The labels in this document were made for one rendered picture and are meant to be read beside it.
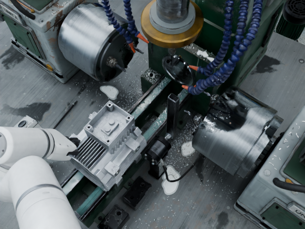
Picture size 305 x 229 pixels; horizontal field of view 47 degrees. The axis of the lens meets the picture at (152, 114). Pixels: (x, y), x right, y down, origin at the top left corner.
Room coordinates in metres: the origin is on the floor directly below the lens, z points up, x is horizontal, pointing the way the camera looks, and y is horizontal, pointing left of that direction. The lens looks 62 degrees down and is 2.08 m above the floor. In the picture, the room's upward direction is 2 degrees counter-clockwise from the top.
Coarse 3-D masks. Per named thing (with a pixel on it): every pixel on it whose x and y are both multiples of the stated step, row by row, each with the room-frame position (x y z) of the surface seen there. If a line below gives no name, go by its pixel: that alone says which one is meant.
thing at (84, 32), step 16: (80, 16) 0.90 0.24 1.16; (96, 16) 0.89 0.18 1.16; (64, 32) 0.86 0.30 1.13; (80, 32) 0.84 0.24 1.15; (96, 32) 0.82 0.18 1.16; (112, 32) 0.82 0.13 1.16; (64, 48) 0.83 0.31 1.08; (80, 48) 0.79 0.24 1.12; (96, 48) 0.77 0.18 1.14; (112, 48) 0.80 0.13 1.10; (128, 48) 0.83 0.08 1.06; (80, 64) 0.77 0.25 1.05; (96, 64) 0.74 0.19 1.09; (112, 64) 0.75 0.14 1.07
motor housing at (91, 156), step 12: (84, 132) 0.49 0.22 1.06; (84, 144) 0.43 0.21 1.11; (96, 144) 0.43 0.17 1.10; (144, 144) 0.46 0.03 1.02; (72, 156) 0.40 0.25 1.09; (84, 156) 0.39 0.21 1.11; (96, 156) 0.39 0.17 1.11; (108, 156) 0.40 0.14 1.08; (120, 156) 0.40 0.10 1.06; (132, 156) 0.41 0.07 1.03; (84, 168) 0.41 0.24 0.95; (96, 168) 0.36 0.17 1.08; (120, 168) 0.37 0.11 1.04; (96, 180) 0.37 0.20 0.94; (108, 180) 0.33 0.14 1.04
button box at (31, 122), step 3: (24, 117) 0.56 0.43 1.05; (27, 117) 0.56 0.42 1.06; (30, 117) 0.55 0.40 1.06; (21, 120) 0.55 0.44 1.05; (27, 120) 0.54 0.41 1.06; (30, 120) 0.54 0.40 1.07; (33, 120) 0.53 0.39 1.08; (18, 123) 0.54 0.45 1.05; (27, 123) 0.53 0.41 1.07; (30, 123) 0.52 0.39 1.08; (33, 123) 0.52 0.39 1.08; (36, 123) 0.53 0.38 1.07; (15, 126) 0.53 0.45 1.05; (24, 126) 0.51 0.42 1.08; (27, 126) 0.51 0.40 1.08; (30, 126) 0.51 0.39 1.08; (33, 126) 0.52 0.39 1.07; (36, 126) 0.52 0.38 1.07; (39, 126) 0.52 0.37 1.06
